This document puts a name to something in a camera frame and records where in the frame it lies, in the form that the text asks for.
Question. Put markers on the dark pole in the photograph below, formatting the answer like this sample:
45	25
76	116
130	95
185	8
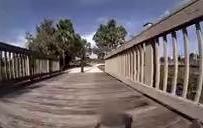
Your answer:
82	65

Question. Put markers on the group of trees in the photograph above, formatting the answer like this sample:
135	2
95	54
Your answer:
109	36
64	40

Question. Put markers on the grey wooden boardwalk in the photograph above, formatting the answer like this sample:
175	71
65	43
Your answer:
72	96

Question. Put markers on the dark wooden railing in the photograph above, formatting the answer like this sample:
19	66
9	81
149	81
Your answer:
31	66

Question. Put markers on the pale wooden railing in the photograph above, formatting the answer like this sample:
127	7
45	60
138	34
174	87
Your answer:
175	21

